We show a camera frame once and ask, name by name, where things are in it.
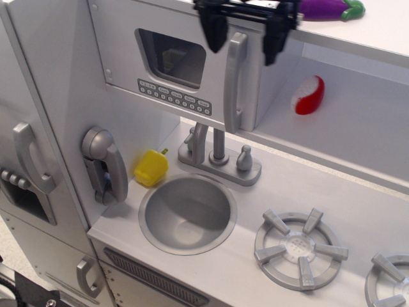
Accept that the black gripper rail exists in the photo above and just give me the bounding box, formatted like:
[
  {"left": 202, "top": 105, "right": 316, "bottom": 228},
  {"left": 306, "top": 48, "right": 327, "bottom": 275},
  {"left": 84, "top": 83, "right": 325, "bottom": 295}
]
[{"left": 193, "top": 1, "right": 301, "bottom": 66}]

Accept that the white toy microwave door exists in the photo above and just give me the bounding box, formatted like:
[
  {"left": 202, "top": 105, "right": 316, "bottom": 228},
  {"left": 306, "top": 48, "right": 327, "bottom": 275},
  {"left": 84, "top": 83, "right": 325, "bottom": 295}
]
[{"left": 89, "top": 1, "right": 263, "bottom": 132}]

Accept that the purple toy eggplant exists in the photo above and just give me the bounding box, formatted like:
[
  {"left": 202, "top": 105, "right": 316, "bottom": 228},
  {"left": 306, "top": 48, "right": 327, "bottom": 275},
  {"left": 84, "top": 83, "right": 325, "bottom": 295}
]
[{"left": 299, "top": 0, "right": 366, "bottom": 21}]

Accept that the grey toy faucet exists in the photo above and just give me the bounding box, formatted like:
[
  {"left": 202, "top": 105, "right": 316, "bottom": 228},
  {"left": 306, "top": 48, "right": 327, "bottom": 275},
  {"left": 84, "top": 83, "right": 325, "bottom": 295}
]
[{"left": 178, "top": 123, "right": 262, "bottom": 187}]

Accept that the yellow toy bell pepper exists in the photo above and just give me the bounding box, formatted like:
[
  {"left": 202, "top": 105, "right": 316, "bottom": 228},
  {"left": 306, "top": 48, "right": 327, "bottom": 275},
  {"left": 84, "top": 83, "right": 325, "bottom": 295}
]
[{"left": 134, "top": 148, "right": 169, "bottom": 187}]

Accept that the round silver sink bowl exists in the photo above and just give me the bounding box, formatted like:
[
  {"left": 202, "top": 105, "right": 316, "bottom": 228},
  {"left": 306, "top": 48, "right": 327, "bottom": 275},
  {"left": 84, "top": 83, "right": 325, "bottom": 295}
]
[{"left": 138, "top": 174, "right": 238, "bottom": 256}]

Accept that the grey stove burner left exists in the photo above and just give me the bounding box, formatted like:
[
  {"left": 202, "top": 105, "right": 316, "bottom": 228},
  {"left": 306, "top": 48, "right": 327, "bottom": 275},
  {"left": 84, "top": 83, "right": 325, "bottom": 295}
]
[{"left": 254, "top": 208, "right": 349, "bottom": 292}]

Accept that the grey stove burner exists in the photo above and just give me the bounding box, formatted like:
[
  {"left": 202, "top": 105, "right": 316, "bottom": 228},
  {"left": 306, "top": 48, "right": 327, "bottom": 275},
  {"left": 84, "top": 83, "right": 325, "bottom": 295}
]
[
  {"left": 254, "top": 208, "right": 349, "bottom": 292},
  {"left": 364, "top": 253, "right": 408, "bottom": 306}
]

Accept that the grey oven vent grille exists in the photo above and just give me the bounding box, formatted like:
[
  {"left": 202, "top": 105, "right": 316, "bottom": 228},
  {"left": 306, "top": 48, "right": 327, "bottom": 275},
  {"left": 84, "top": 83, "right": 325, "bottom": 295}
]
[{"left": 104, "top": 248, "right": 209, "bottom": 306}]

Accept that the grey ice dispenser panel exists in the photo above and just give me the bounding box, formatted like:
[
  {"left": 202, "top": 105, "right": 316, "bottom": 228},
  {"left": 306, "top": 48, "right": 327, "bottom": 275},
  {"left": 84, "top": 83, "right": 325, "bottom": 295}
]
[{"left": 1, "top": 167, "right": 57, "bottom": 226}]

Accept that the grey stove burner right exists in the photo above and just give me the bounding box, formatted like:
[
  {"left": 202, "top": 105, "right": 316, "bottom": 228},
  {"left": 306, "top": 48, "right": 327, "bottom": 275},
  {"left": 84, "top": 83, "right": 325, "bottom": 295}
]
[{"left": 364, "top": 253, "right": 408, "bottom": 306}]

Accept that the grey toy wall phone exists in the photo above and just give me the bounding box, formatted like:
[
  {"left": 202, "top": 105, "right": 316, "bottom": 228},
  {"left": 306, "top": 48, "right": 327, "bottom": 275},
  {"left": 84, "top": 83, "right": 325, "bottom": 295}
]
[{"left": 81, "top": 126, "right": 128, "bottom": 206}]

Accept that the grey fridge door handle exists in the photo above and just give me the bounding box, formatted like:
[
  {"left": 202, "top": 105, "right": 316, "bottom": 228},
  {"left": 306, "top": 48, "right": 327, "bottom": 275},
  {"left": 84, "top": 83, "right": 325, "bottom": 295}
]
[{"left": 12, "top": 122, "right": 56, "bottom": 195}]

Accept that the grey lower fridge handle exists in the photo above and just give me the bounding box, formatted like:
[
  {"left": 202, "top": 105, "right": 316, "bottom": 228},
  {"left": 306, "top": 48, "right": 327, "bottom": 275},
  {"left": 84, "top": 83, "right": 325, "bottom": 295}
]
[{"left": 76, "top": 256, "right": 104, "bottom": 299}]

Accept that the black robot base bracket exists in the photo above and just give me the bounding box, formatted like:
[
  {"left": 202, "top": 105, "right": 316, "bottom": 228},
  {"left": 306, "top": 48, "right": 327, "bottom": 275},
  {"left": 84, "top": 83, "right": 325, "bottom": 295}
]
[{"left": 1, "top": 258, "right": 65, "bottom": 306}]

